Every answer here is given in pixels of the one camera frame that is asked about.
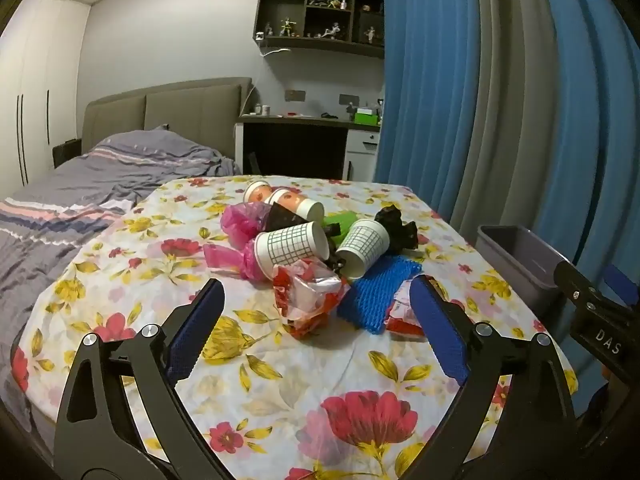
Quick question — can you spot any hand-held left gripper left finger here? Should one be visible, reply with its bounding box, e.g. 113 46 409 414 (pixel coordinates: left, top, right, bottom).
54 278 226 480

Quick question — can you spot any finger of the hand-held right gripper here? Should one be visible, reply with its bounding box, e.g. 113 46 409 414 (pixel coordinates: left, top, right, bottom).
553 260 632 317
601 264 640 307

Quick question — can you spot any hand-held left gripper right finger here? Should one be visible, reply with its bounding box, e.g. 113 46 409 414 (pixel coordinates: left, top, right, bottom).
407 275 581 480

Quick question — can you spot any grey plastic bin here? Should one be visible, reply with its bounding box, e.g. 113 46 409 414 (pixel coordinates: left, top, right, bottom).
476 224 573 312

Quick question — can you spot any grid pattern paper cup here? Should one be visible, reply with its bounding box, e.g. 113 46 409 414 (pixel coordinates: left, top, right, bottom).
254 221 331 281
335 219 391 279

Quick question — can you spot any red snack packet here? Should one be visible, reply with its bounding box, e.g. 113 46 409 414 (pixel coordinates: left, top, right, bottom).
384 280 427 337

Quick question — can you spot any blue textured cloth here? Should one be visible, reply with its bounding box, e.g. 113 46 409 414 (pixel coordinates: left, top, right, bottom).
336 254 424 336

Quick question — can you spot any black plastic bag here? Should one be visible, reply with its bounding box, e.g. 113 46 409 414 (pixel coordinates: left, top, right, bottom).
374 205 419 254

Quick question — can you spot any red white plastic wrapper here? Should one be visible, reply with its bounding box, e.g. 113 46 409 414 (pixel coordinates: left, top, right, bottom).
271 259 352 337

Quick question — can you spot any pink plastic bag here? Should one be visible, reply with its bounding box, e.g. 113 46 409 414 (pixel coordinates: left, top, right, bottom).
202 202 276 281

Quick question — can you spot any floral tablecloth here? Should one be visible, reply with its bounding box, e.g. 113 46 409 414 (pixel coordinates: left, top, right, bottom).
10 175 581 480

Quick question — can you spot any green packet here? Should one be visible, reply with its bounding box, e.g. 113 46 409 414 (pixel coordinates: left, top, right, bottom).
322 211 359 235

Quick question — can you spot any orange paper cup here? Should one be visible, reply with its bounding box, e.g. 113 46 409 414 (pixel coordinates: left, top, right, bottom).
267 187 325 223
243 180 274 206

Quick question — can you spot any grey striped blanket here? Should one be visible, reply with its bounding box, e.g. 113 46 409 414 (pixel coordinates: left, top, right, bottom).
0 127 242 411

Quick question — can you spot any white drawer cabinet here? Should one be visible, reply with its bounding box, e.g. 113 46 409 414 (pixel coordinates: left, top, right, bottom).
344 130 381 181

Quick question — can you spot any blue and grey curtain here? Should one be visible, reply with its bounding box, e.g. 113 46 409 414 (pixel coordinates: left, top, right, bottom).
372 0 640 376

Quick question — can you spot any black bedside box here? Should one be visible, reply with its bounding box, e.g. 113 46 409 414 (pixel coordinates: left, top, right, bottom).
52 138 84 169

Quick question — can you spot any grey upholstered headboard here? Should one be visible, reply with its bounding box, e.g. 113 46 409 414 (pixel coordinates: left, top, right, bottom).
82 77 253 171

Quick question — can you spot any dark top desk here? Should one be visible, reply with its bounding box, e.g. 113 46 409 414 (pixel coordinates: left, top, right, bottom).
235 112 383 181

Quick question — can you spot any white wardrobe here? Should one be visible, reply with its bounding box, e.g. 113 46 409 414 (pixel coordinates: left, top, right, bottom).
0 0 94 198

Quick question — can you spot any row of figurines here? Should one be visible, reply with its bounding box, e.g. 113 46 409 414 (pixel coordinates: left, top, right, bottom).
256 0 385 45

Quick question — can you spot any dark wall shelf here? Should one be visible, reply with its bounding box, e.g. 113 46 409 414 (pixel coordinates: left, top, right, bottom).
254 0 386 59

